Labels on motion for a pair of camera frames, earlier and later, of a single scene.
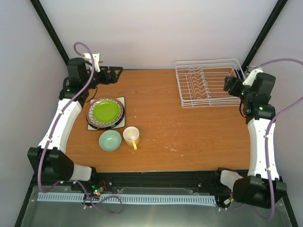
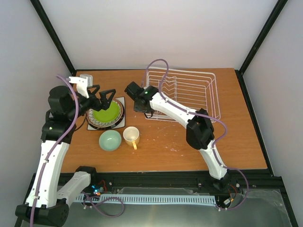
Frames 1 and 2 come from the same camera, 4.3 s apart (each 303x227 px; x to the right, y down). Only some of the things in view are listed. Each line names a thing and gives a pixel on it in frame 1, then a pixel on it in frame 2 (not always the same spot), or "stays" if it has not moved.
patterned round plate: [102, 125] stays
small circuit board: [97, 190] stays
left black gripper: [113, 79] to [104, 104]
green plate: [106, 110] stays
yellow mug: [131, 135] stays
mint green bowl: [110, 140] stays
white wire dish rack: [201, 82] to [192, 91]
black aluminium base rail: [209, 182] stays
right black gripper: [233, 80] to [135, 106]
